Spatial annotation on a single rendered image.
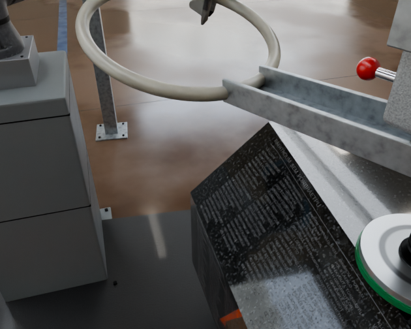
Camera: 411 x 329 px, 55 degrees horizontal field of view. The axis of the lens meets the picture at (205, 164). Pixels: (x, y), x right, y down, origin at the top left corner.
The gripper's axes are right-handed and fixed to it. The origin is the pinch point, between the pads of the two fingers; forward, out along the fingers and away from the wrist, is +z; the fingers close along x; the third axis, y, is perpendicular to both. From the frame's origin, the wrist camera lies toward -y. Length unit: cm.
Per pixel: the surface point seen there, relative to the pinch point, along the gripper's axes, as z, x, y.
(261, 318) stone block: 22, 68, -41
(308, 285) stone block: 13, 63, -46
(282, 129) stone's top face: 13.7, 19.3, -31.7
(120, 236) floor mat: 107, 19, 17
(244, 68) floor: 136, -192, 9
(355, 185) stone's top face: 7, 37, -51
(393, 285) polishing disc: -3, 66, -55
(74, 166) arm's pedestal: 46, 35, 26
